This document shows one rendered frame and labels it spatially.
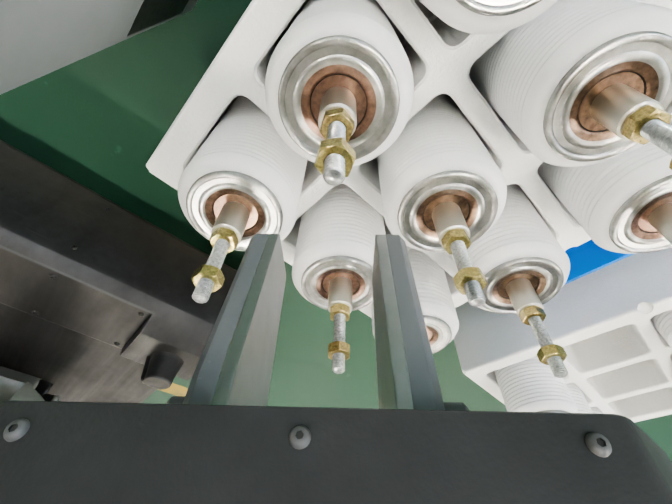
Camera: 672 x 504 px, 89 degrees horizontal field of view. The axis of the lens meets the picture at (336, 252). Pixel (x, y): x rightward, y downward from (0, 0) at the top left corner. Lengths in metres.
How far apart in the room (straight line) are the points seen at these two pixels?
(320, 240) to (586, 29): 0.22
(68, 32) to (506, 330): 0.62
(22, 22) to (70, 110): 0.40
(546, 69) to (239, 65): 0.21
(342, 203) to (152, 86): 0.32
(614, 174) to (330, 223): 0.23
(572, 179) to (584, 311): 0.29
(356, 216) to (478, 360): 0.38
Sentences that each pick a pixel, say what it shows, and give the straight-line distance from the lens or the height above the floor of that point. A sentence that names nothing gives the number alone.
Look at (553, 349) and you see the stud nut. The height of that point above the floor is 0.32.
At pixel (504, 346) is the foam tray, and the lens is 0.63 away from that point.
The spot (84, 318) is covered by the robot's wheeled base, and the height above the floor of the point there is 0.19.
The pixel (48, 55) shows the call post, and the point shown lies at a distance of 0.27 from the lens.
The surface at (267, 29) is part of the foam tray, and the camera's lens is 0.30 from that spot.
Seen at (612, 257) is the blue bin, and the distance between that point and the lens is 0.61.
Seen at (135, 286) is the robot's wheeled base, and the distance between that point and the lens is 0.53.
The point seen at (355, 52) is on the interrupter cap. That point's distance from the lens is 0.22.
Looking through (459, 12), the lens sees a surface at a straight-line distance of 0.23.
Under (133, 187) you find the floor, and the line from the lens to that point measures 0.65.
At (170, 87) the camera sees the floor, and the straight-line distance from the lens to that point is 0.55.
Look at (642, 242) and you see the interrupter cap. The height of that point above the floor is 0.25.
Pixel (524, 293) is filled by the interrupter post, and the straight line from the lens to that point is 0.35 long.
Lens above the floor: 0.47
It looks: 48 degrees down
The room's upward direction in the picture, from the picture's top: 178 degrees counter-clockwise
